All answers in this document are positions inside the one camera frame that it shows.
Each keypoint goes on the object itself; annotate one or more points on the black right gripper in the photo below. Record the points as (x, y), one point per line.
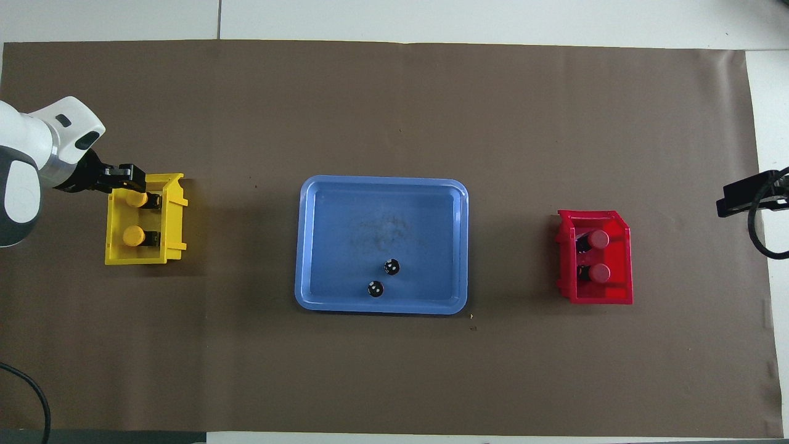
(778, 188)

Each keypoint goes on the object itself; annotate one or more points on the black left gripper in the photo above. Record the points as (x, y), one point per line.
(86, 176)

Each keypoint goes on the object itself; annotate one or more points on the yellow push button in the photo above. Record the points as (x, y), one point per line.
(137, 199)
(134, 236)

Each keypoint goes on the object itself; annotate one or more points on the red push button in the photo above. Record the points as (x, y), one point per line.
(599, 238)
(600, 272)

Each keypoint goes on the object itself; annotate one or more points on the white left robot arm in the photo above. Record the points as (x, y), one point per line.
(24, 154)

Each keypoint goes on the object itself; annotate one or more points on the yellow plastic bin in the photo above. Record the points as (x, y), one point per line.
(117, 246)

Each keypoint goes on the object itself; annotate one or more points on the red plastic bin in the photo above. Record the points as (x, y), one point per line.
(619, 259)

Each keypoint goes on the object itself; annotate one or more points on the brown paper table mat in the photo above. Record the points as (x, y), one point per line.
(246, 357)

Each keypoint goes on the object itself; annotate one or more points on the blue plastic tray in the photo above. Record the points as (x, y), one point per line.
(370, 234)

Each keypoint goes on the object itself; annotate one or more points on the black cylindrical capacitor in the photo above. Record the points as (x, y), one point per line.
(391, 267)
(375, 288)

